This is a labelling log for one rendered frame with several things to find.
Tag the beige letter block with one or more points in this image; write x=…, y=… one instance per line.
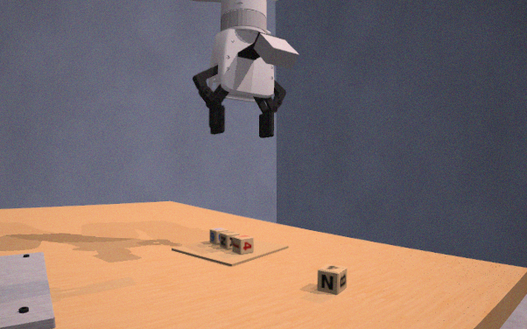
x=226, y=239
x=214, y=235
x=243, y=244
x=332, y=279

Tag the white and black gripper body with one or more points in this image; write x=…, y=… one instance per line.
x=241, y=76

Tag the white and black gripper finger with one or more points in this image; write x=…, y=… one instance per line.
x=266, y=119
x=212, y=99

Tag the tan flat mat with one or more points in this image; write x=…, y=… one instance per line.
x=214, y=253

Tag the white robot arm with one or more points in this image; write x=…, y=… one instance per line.
x=273, y=50

